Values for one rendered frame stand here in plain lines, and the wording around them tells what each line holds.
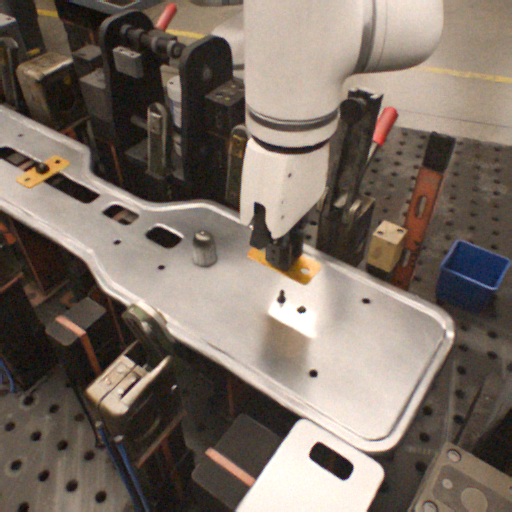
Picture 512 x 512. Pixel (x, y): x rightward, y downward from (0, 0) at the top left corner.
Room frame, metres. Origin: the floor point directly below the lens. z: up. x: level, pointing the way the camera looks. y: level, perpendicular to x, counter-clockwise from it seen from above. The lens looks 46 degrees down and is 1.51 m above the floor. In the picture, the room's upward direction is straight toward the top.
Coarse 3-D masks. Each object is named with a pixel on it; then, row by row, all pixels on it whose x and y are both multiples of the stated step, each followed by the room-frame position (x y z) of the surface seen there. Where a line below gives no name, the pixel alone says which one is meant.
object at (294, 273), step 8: (264, 248) 0.44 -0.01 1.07; (248, 256) 0.43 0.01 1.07; (256, 256) 0.43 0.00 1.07; (264, 256) 0.43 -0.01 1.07; (304, 256) 0.43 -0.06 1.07; (264, 264) 0.41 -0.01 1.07; (296, 264) 0.41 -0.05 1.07; (304, 264) 0.41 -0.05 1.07; (312, 264) 0.41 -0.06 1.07; (320, 264) 0.41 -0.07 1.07; (280, 272) 0.40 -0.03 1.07; (288, 272) 0.40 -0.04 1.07; (296, 272) 0.40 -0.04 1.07; (312, 272) 0.40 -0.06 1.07; (296, 280) 0.39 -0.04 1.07; (304, 280) 0.39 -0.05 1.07
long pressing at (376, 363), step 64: (0, 128) 0.82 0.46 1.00; (0, 192) 0.64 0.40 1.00; (128, 192) 0.64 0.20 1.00; (128, 256) 0.50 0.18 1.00; (192, 256) 0.50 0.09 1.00; (320, 256) 0.49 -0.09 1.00; (192, 320) 0.39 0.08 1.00; (256, 320) 0.39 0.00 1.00; (320, 320) 0.39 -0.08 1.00; (384, 320) 0.39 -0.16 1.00; (448, 320) 0.39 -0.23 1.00; (256, 384) 0.30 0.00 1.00; (320, 384) 0.30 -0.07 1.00; (384, 384) 0.30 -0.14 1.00; (384, 448) 0.23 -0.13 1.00
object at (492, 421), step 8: (504, 384) 0.29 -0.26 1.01; (504, 392) 0.26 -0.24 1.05; (496, 400) 0.28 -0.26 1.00; (504, 400) 0.24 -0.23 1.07; (496, 408) 0.25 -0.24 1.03; (504, 408) 0.21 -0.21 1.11; (496, 416) 0.21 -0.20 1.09; (488, 424) 0.24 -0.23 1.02; (496, 424) 0.21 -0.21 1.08; (488, 432) 0.21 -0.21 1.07; (480, 440) 0.21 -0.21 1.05; (480, 448) 0.21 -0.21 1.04
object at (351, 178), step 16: (352, 96) 0.55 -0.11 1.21; (368, 96) 0.55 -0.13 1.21; (352, 112) 0.52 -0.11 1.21; (368, 112) 0.54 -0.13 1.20; (352, 128) 0.55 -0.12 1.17; (368, 128) 0.53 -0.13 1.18; (352, 144) 0.55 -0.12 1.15; (368, 144) 0.54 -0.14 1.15; (336, 160) 0.54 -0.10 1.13; (352, 160) 0.54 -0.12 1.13; (336, 176) 0.54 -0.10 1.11; (352, 176) 0.53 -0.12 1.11; (336, 192) 0.54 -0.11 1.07; (352, 192) 0.52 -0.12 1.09
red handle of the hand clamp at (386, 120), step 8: (384, 112) 0.63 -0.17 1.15; (392, 112) 0.62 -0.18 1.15; (384, 120) 0.62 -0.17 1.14; (392, 120) 0.62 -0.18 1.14; (376, 128) 0.61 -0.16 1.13; (384, 128) 0.61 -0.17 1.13; (376, 136) 0.60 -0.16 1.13; (384, 136) 0.60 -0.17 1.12; (376, 144) 0.59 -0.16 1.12; (376, 152) 0.59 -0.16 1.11; (368, 160) 0.58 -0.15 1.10; (344, 192) 0.54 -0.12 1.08; (336, 200) 0.54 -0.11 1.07; (344, 200) 0.53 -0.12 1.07; (336, 208) 0.53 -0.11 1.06
